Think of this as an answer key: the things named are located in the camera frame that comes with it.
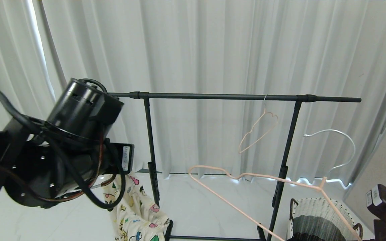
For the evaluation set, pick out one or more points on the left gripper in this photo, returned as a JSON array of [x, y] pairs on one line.
[[116, 160]]

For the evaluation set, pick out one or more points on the cream printed garment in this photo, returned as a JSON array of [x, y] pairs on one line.
[[136, 214]]

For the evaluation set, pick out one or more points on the pink clothes hanger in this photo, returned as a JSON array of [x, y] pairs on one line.
[[321, 189], [264, 108]]

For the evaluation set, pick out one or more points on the black clothes rack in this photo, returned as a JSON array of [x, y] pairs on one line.
[[213, 96]]

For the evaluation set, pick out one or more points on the white laundry basket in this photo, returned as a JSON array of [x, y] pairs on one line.
[[317, 217]]

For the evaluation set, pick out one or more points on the white curtain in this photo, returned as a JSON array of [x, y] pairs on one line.
[[196, 47]]

